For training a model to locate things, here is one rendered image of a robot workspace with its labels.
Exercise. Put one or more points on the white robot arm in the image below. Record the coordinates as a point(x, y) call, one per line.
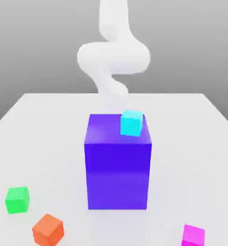
point(113, 55)

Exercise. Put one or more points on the small cyan cube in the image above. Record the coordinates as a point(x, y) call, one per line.
point(131, 125)

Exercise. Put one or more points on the small green cube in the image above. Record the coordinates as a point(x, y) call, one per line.
point(17, 200)

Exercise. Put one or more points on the small orange cube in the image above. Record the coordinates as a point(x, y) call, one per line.
point(47, 230)

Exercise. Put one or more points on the small magenta cube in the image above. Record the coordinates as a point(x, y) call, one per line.
point(193, 235)

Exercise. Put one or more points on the large purple box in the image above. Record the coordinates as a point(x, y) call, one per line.
point(117, 173)

